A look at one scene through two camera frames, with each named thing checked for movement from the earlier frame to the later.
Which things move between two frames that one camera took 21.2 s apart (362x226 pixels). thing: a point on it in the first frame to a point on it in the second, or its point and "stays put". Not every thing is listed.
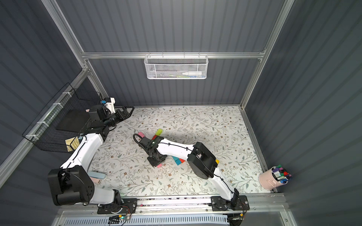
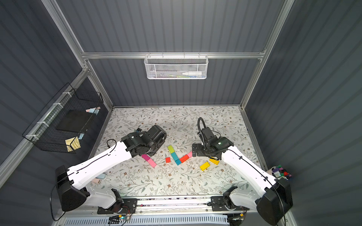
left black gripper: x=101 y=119 to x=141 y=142
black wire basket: x=64 y=118 stays put
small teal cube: x=178 y=162 stays put
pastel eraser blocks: x=96 y=176 stays put
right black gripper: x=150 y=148 to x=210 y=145
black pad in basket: x=75 y=120 stays put
